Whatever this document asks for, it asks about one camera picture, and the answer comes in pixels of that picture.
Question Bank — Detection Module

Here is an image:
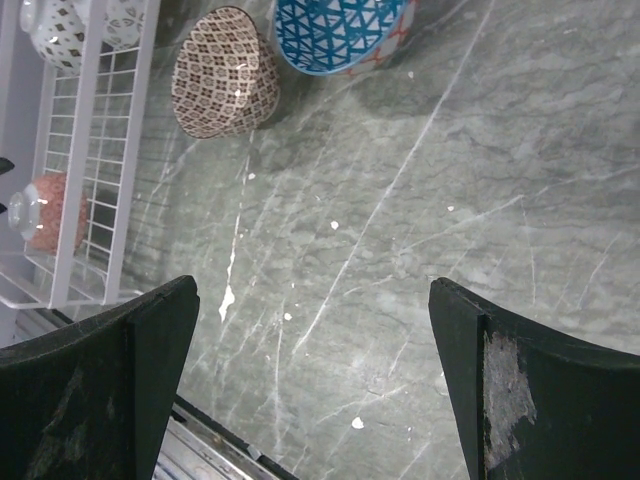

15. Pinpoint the red patterned bowl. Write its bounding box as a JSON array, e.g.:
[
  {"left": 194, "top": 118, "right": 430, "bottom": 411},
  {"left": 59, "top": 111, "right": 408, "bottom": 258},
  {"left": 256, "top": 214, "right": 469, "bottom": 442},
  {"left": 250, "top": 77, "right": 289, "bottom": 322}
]
[{"left": 7, "top": 172, "right": 67, "bottom": 255}]

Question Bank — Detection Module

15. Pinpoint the white petal pattern bowl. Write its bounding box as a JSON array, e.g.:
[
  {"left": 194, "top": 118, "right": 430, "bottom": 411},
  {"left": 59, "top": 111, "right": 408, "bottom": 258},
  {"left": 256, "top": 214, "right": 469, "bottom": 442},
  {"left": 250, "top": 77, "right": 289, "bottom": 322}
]
[{"left": 103, "top": 0, "right": 145, "bottom": 51}]

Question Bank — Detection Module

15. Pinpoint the olive leaf pattern bowl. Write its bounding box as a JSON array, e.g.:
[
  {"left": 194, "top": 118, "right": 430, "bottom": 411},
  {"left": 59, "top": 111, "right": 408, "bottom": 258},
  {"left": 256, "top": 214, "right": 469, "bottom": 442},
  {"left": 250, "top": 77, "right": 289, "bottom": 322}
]
[{"left": 19, "top": 0, "right": 85, "bottom": 76}]

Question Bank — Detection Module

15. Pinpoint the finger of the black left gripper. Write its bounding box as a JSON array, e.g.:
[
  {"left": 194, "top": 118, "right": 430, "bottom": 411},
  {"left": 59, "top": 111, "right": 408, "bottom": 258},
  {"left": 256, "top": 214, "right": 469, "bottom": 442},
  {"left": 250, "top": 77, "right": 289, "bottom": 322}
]
[{"left": 0, "top": 157, "right": 14, "bottom": 175}]

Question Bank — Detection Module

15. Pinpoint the blue triangle pattern bowl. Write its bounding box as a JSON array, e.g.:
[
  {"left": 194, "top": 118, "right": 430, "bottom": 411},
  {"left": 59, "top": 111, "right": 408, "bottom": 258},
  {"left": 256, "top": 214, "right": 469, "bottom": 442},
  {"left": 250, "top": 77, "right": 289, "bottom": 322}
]
[{"left": 273, "top": 0, "right": 418, "bottom": 76}]

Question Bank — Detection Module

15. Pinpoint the white wire dish rack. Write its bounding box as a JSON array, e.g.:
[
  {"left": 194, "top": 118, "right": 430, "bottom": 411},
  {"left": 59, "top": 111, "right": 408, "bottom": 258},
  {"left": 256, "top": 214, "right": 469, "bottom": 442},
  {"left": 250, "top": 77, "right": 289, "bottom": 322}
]
[{"left": 1, "top": 1, "right": 160, "bottom": 310}]

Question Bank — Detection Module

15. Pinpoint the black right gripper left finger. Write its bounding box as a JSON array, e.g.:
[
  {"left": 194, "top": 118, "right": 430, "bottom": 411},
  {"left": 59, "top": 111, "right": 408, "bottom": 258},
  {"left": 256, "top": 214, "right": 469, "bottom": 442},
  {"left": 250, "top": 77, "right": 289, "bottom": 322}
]
[{"left": 1, "top": 275, "right": 200, "bottom": 479}]

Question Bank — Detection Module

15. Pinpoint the brown geometric pattern bowl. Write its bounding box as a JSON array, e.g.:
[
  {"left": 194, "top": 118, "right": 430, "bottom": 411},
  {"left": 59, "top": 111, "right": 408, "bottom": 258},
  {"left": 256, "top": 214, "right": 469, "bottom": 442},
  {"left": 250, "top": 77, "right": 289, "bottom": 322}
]
[{"left": 171, "top": 6, "right": 281, "bottom": 139}]

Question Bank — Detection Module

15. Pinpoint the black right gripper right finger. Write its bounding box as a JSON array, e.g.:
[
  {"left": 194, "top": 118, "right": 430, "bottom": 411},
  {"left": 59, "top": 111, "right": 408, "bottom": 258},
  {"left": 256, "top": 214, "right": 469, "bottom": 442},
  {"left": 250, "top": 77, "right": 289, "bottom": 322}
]
[{"left": 429, "top": 277, "right": 639, "bottom": 479}]

